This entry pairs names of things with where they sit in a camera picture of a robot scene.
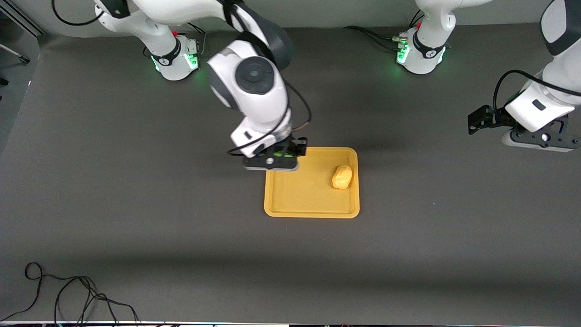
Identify black cable along right arm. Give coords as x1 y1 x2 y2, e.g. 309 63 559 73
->
51 0 314 158

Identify black left arm base cables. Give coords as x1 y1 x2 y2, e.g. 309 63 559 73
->
343 10 425 49

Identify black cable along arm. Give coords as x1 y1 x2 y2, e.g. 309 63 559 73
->
51 0 314 158
492 69 581 115

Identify yellow plastic tray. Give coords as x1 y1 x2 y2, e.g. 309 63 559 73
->
264 146 360 219

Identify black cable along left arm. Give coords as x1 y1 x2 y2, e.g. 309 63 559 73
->
492 69 581 115

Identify black right arm base cables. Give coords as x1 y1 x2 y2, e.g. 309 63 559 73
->
143 23 207 59

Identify yellow-brown potato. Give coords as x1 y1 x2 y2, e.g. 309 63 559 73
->
332 165 354 190

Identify thin black loose cable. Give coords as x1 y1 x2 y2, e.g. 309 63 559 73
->
0 262 140 324

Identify black arm base cables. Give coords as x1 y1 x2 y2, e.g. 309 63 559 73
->
143 23 207 59
343 10 425 49

